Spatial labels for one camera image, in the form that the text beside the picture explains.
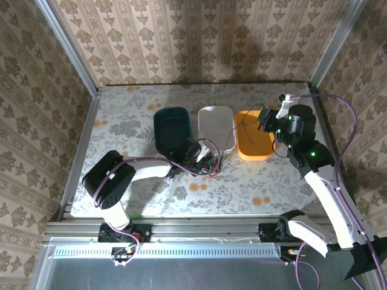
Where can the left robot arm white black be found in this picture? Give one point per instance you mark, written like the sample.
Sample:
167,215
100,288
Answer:
106,184

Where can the left arm base connector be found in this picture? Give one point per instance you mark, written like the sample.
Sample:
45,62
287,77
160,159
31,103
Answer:
122,253

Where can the right arm base connector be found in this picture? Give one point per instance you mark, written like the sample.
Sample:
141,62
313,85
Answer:
288,252

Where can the orange plastic bin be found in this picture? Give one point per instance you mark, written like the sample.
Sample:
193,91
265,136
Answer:
254,145

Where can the floral patterned table cloth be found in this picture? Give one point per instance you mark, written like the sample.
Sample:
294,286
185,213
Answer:
211,193

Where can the dark teal plastic bin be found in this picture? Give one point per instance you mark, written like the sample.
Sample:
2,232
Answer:
170,127

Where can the white plastic bin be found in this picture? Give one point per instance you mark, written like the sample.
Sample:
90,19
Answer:
216,124

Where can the grey metal sheet panel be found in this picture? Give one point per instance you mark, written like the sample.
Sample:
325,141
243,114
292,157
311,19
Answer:
181,275

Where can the aluminium frame cross rail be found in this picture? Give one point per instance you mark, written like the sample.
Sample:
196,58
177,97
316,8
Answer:
196,228

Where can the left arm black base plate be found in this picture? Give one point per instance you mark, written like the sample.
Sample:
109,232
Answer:
142,232

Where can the aluminium frame post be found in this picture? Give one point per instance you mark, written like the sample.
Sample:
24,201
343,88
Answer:
69,51
335,45

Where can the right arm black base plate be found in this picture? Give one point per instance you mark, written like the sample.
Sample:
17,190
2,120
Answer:
267,232

